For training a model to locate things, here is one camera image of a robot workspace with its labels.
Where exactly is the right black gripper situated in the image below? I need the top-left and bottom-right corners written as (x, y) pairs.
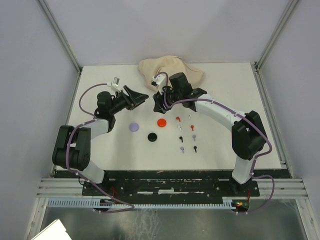
top-left (152, 83), bottom-right (182, 115)

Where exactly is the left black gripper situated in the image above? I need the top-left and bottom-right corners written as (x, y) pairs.
top-left (109, 85), bottom-right (149, 115)

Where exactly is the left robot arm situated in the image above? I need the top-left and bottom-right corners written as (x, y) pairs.
top-left (52, 85), bottom-right (149, 195)

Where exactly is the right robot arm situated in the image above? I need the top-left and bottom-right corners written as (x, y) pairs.
top-left (151, 72), bottom-right (269, 196)

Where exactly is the red charging case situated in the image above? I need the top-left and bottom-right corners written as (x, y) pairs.
top-left (157, 118), bottom-right (167, 128)

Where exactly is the purple charging case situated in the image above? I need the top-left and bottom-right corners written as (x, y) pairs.
top-left (129, 122), bottom-right (140, 132)

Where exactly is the black charging case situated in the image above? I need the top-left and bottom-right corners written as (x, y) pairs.
top-left (147, 132), bottom-right (158, 142)

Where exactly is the beige crumpled cloth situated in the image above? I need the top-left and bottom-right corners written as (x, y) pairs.
top-left (138, 55), bottom-right (205, 92)

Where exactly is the purple earbud lower left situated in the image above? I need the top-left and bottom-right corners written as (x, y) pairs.
top-left (180, 146), bottom-right (185, 154)

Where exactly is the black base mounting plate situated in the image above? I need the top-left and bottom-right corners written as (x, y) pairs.
top-left (82, 170), bottom-right (260, 204)

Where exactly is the white paper sheet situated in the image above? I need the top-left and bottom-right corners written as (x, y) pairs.
top-left (32, 219), bottom-right (72, 240)

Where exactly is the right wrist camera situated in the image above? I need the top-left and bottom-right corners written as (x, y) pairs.
top-left (151, 74), bottom-right (167, 91)

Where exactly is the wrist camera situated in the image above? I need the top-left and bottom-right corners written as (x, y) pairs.
top-left (151, 74), bottom-right (167, 91)
top-left (107, 77), bottom-right (121, 92)

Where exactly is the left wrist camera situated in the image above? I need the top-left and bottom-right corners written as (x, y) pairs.
top-left (107, 77), bottom-right (121, 92)

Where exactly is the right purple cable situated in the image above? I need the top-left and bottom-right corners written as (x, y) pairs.
top-left (153, 72), bottom-right (276, 216)

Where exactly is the purple cable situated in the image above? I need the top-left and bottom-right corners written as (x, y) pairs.
top-left (153, 72), bottom-right (276, 216)
top-left (65, 83), bottom-right (136, 215)

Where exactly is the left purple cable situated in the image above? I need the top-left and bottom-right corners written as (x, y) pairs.
top-left (65, 83), bottom-right (136, 215)

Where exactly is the left aluminium frame post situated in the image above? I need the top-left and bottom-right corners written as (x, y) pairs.
top-left (36, 0), bottom-right (82, 73)

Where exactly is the aluminium frame post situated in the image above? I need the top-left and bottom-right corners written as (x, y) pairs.
top-left (254, 0), bottom-right (301, 72)
top-left (36, 0), bottom-right (82, 73)

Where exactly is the blue cable duct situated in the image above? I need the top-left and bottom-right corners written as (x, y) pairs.
top-left (47, 197), bottom-right (235, 210)

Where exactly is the right aluminium frame post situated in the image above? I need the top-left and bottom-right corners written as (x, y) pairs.
top-left (254, 0), bottom-right (301, 72)

